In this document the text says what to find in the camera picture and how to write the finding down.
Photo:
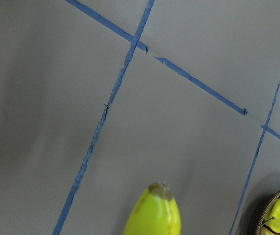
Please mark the woven brown basket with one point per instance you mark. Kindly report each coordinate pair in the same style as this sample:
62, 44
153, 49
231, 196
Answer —
260, 212

